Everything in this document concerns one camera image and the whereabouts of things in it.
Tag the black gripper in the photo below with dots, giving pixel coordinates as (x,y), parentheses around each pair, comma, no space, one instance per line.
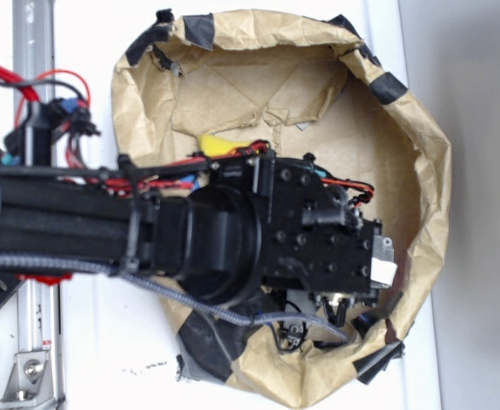
(314,236)

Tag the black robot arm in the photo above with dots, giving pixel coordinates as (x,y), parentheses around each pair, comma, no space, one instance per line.
(260,221)

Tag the yellow sponge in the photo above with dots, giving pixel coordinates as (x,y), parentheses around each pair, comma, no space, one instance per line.
(212,145)

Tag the crumpled brown paper bag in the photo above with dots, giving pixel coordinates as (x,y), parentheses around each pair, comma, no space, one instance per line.
(304,85)

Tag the metal corner bracket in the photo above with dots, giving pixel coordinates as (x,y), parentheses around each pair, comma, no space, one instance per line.
(30,382)

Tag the aluminium extrusion rail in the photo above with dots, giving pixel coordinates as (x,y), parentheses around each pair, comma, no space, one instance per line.
(38,312)

